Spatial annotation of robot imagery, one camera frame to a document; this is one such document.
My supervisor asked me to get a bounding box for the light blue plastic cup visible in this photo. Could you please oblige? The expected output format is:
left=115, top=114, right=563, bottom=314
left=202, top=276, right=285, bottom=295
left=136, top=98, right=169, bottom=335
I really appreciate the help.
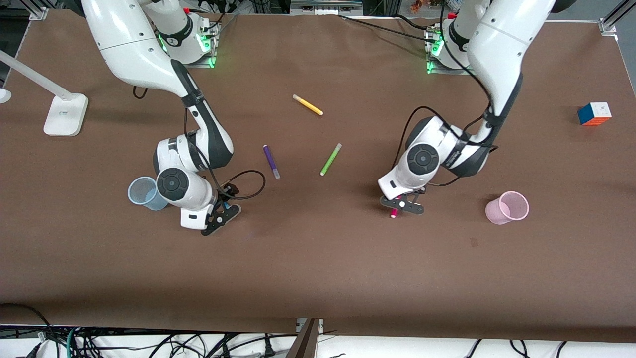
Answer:
left=128, top=177, right=169, bottom=211

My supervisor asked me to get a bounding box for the purple marker pen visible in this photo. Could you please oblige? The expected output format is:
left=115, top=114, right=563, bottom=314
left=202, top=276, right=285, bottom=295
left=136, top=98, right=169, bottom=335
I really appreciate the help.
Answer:
left=263, top=145, right=281, bottom=180

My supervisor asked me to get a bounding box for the green marker pen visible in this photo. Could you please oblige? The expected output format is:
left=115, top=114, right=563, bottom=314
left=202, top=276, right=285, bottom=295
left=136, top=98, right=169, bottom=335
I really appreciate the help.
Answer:
left=319, top=143, right=343, bottom=177

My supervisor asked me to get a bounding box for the pink plastic cup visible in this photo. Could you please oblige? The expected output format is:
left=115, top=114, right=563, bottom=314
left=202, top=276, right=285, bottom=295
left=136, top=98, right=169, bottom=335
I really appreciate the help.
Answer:
left=485, top=191, right=530, bottom=225

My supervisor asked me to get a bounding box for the yellow marker pen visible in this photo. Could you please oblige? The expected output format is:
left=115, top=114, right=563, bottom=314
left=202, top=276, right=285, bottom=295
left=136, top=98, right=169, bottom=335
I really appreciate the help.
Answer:
left=292, top=94, right=324, bottom=116

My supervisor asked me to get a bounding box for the brown wooden table beam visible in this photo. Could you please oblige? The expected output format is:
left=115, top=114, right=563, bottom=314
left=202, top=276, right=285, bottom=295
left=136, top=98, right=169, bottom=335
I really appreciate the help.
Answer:
left=285, top=318, right=321, bottom=358

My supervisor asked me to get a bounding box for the white desk lamp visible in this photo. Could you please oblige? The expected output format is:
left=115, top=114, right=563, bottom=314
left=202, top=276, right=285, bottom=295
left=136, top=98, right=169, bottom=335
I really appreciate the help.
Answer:
left=0, top=50, right=89, bottom=137

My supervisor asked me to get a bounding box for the multicoloured puzzle cube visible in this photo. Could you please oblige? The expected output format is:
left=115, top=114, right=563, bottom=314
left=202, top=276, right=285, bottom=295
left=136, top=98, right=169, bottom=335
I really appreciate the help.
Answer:
left=577, top=102, right=612, bottom=126

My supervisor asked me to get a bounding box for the long black tabletop cable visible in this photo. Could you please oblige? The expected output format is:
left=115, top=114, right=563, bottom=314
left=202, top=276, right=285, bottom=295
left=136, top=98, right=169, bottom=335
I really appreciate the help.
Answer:
left=338, top=14, right=434, bottom=39

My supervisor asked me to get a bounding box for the teal cable under table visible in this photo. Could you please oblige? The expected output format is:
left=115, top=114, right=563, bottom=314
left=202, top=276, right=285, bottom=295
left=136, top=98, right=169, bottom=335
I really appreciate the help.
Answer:
left=66, top=327, right=81, bottom=358

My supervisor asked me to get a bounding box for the aluminium frame profile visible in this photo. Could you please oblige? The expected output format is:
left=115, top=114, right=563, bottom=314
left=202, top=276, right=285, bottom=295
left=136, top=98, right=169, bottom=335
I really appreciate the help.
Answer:
left=27, top=0, right=50, bottom=21
left=598, top=0, right=636, bottom=35

